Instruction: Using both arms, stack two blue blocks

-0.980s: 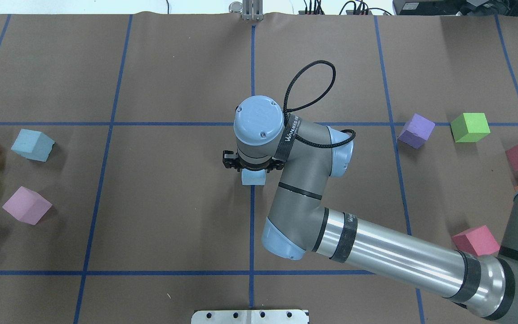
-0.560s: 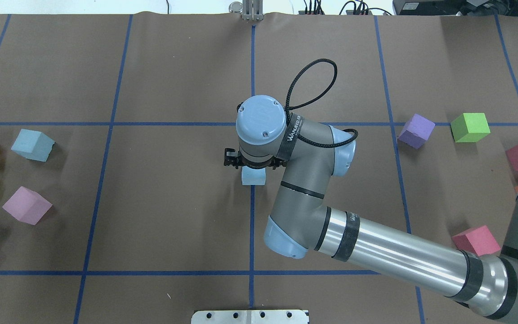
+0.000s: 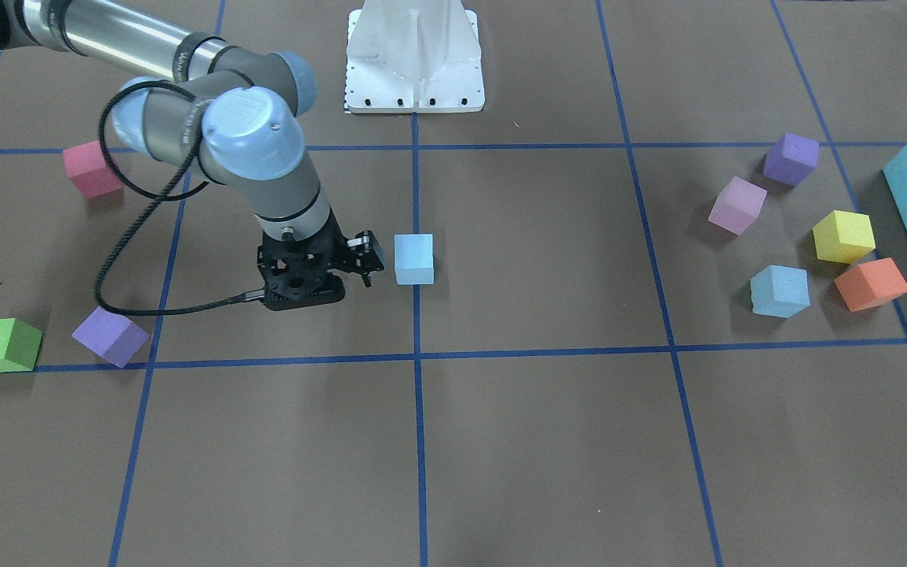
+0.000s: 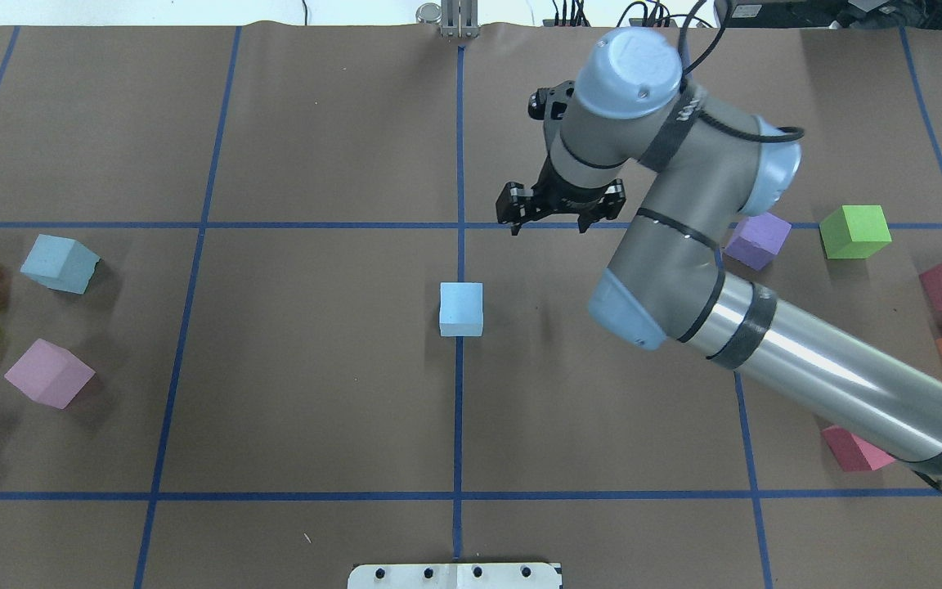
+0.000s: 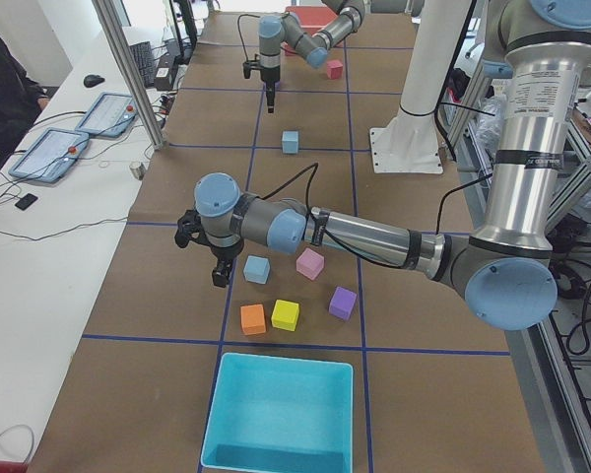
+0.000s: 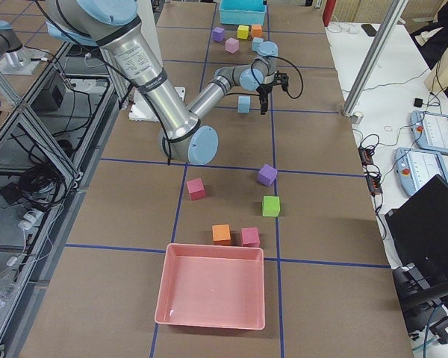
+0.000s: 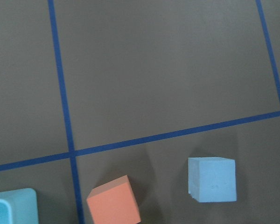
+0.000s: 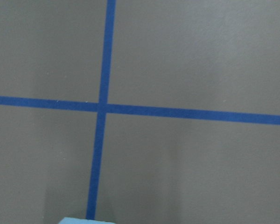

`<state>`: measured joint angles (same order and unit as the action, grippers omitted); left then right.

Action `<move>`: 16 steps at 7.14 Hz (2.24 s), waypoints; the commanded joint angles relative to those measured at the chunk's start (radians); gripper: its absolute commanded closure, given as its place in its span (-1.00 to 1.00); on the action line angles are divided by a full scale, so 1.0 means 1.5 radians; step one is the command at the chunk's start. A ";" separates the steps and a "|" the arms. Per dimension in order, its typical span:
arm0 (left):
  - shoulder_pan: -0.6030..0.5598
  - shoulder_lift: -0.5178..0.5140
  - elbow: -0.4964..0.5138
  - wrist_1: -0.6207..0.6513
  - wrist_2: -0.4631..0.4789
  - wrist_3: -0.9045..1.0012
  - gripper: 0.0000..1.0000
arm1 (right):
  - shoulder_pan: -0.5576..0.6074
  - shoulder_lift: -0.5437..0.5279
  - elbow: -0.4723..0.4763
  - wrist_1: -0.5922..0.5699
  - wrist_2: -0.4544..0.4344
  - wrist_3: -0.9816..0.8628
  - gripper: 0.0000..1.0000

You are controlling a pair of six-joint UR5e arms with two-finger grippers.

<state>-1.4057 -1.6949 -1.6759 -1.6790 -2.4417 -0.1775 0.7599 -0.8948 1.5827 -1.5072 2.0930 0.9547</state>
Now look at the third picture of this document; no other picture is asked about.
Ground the light blue handled foam block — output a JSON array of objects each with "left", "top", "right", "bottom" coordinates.
[{"left": 394, "top": 234, "right": 435, "bottom": 286}]

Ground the white pedestal column base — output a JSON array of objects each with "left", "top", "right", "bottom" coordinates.
[{"left": 343, "top": 1, "right": 486, "bottom": 115}]

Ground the yellow foam block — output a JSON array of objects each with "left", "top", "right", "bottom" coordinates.
[{"left": 811, "top": 209, "right": 877, "bottom": 265}]

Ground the purple foam block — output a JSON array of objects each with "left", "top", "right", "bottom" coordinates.
[
  {"left": 72, "top": 306, "right": 149, "bottom": 369},
  {"left": 762, "top": 132, "right": 820, "bottom": 187}
]

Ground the red pink foam block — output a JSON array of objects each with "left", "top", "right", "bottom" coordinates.
[{"left": 61, "top": 140, "right": 124, "bottom": 200}]

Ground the purple foam block far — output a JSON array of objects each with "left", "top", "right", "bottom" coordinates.
[{"left": 762, "top": 132, "right": 820, "bottom": 187}]

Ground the pink lilac foam block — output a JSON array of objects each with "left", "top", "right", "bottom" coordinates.
[{"left": 708, "top": 176, "right": 768, "bottom": 236}]

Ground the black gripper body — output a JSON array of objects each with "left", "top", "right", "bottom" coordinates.
[{"left": 257, "top": 213, "right": 362, "bottom": 311}]

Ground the purple foam block near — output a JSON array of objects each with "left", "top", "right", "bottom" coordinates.
[{"left": 72, "top": 306, "right": 149, "bottom": 369}]

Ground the green foam block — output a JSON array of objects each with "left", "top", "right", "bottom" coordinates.
[{"left": 0, "top": 318, "right": 43, "bottom": 373}]

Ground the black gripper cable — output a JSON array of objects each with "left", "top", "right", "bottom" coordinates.
[{"left": 94, "top": 79, "right": 267, "bottom": 317}]

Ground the orange foam block near bin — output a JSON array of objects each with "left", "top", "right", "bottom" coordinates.
[{"left": 834, "top": 258, "right": 907, "bottom": 313}]

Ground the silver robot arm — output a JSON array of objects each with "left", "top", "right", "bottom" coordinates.
[{"left": 0, "top": 1, "right": 384, "bottom": 317}]

